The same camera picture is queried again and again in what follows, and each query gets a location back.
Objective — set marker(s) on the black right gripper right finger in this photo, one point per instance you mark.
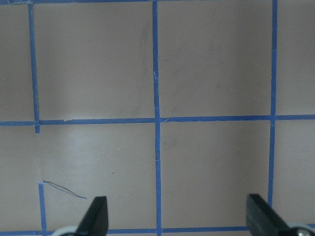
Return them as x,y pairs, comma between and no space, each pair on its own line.
261,219

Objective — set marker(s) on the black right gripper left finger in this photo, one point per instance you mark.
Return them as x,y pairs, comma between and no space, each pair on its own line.
95,221

